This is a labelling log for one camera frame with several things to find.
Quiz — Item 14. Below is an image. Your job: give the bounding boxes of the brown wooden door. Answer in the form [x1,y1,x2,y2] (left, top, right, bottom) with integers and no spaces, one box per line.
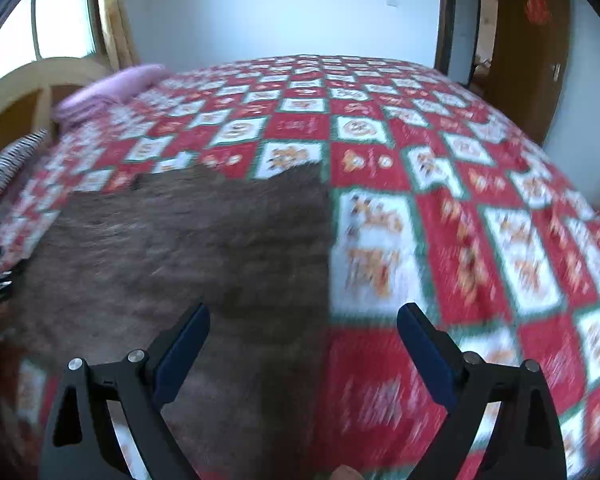
[483,0,570,145]

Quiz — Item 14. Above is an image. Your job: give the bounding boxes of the dark door frame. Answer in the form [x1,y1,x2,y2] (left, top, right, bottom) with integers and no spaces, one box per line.
[434,0,456,75]

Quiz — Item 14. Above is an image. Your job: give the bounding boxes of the grey striped pillow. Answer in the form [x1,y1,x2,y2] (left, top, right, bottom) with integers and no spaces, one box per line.
[0,129,52,200]

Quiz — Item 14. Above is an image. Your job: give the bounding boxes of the window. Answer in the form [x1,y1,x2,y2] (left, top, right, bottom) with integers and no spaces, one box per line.
[0,0,98,63]

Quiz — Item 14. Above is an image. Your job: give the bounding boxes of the red checkered cartoon bedspread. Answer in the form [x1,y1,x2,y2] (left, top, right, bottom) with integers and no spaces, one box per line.
[0,54,600,479]

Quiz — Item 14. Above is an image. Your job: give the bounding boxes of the brown knitted sweater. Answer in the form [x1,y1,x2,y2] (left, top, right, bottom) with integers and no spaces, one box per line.
[7,164,332,479]

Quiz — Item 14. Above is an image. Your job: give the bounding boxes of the beige wooden headboard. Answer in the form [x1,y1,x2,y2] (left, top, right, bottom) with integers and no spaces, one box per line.
[0,56,112,151]

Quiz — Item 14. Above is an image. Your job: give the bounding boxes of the red door decoration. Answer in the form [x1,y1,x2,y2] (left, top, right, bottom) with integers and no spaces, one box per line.
[524,0,553,26]

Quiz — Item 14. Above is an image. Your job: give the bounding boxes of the beige curtain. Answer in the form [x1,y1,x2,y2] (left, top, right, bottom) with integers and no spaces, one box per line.
[97,0,140,72]

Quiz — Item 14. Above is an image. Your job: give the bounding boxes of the folded pink blanket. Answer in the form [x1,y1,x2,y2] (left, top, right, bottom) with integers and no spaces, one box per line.
[52,64,169,129]

